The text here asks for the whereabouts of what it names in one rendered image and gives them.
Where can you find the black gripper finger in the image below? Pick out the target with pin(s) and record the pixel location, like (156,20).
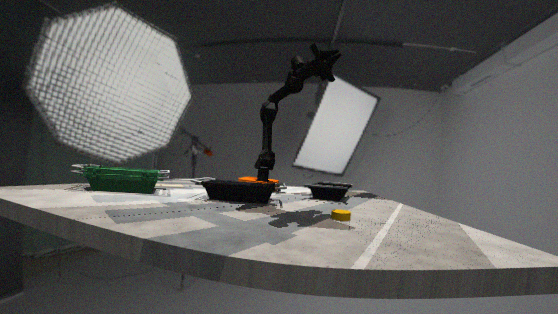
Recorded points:
(332,60)
(328,54)

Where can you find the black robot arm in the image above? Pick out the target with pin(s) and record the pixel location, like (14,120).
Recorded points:
(292,86)

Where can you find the yellow short cylinder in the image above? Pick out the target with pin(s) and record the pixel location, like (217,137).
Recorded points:
(340,215)

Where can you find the green plastic tray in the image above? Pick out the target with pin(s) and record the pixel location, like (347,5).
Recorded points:
(120,183)

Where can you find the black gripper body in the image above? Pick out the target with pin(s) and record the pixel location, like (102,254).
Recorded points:
(315,66)

